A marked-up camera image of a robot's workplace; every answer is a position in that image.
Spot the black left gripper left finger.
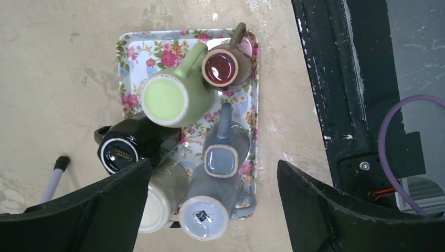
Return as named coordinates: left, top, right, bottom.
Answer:
left=1, top=159, right=152, bottom=251

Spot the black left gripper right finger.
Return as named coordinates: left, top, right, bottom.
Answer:
left=277, top=160, right=444, bottom=251

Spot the light green mug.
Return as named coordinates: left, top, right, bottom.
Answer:
left=141, top=42, right=216, bottom=128

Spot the cream white mug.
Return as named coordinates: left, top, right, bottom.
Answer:
left=139, top=158, right=189, bottom=233

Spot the black glossy mug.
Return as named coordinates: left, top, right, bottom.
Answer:
left=93, top=112, right=181, bottom=175

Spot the light grey mug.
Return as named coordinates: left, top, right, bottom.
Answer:
left=178, top=164, right=257, bottom=241

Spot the small blue-grey mug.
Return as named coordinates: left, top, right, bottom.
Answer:
left=202, top=102, right=250, bottom=178

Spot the small brown mug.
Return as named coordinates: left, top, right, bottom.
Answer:
left=202, top=22, right=253, bottom=92

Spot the white music stand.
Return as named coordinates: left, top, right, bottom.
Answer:
left=40, top=156, right=70, bottom=204

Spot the floral serving tray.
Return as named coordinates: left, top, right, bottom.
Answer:
left=116, top=28, right=261, bottom=221

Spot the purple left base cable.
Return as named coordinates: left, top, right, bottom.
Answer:
left=377, top=94, right=445, bottom=218

